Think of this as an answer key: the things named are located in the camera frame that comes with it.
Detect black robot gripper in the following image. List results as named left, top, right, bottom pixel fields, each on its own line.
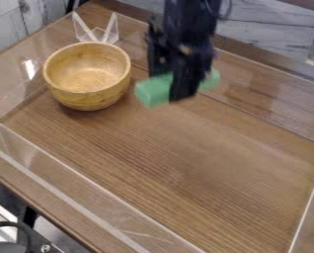
left=147, top=0, right=222, bottom=102

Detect green rectangular block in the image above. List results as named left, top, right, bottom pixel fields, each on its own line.
left=135, top=68, right=220, bottom=108

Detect brown wooden bowl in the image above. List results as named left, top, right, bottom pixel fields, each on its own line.
left=43, top=42, right=132, bottom=111

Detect clear acrylic tray walls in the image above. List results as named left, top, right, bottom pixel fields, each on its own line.
left=0, top=3, right=314, bottom=253

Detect black table leg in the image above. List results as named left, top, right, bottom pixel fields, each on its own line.
left=20, top=206, right=39, bottom=228

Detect black cable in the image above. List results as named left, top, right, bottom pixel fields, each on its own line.
left=0, top=221, right=35, bottom=253

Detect black metal bracket with bolt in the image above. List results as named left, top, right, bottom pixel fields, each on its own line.
left=31, top=230, right=64, bottom=253

